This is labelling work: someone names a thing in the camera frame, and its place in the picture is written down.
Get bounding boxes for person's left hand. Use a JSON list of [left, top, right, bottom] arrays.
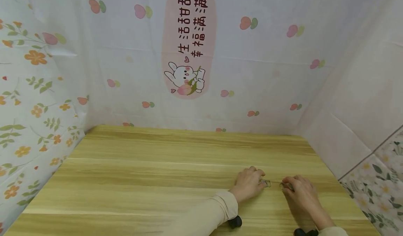
[[229, 166, 267, 204]]

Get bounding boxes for person's right hand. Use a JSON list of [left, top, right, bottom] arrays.
[[281, 175, 320, 218]]

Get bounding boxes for person's left forearm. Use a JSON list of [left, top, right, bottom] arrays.
[[164, 190, 239, 236]]

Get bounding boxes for person's right forearm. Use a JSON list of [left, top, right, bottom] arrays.
[[296, 208, 349, 236]]

